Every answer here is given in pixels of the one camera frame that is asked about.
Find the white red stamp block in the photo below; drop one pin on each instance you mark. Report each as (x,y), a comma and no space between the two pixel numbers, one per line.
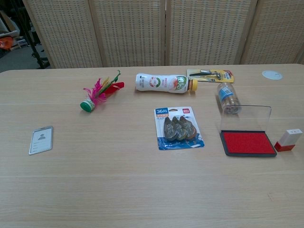
(288,140)

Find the red ink pad clear lid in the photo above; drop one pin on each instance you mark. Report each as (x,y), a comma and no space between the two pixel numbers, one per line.
(248,142)

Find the blue correction tape pack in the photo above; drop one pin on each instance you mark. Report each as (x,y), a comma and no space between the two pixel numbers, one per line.
(178,128)

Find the white drink bottle yellow cap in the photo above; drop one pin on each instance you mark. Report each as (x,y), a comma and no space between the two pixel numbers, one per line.
(161,83)

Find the colourful feather shuttlecock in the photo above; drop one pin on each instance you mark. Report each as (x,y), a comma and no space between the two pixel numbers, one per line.
(99,95)

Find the yellow razor blister pack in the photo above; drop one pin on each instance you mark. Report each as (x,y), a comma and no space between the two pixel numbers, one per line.
(213,74)

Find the clear jar blue label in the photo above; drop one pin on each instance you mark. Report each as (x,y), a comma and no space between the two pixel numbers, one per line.
(228,98)

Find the woven folding screen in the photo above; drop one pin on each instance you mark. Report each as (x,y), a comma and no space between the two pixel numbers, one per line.
(152,33)

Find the silver ID badge holder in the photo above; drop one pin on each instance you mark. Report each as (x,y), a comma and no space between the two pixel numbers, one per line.
(40,140)

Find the black tripod stand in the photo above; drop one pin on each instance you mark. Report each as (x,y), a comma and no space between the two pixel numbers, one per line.
(35,52)

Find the orange object in background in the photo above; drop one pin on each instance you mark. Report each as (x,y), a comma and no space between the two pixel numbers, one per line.
(5,43)

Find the cardboard box in background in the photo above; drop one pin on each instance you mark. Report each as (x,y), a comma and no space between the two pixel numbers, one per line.
(8,25)

